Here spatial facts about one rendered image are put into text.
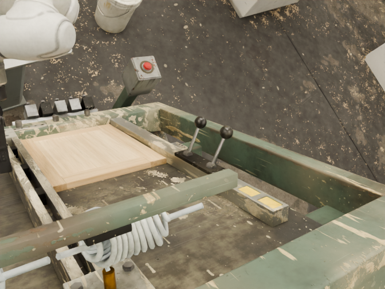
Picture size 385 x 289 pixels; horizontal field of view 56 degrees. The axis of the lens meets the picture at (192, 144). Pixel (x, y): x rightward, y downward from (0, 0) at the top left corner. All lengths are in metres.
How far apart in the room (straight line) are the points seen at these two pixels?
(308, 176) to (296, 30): 3.19
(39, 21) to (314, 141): 2.96
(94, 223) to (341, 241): 0.41
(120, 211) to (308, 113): 3.32
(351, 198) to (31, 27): 0.85
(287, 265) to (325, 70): 3.62
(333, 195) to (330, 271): 0.46
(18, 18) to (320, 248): 0.77
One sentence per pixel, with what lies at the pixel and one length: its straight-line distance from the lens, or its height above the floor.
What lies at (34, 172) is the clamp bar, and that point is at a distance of 1.03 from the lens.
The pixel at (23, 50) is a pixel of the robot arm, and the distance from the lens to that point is 0.94.
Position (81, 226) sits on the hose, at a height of 1.94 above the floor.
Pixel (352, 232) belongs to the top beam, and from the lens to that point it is 0.68.
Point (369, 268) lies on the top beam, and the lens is 0.65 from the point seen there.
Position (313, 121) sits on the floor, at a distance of 3.65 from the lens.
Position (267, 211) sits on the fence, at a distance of 0.84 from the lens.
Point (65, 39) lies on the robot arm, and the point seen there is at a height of 1.56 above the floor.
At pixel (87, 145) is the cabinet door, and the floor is 1.06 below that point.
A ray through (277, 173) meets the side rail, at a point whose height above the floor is 1.47.
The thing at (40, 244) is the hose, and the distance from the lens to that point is 0.37.
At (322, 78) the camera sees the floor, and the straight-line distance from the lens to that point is 4.01.
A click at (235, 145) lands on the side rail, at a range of 1.25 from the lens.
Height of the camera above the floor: 2.31
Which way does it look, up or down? 57 degrees down
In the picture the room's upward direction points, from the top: 53 degrees clockwise
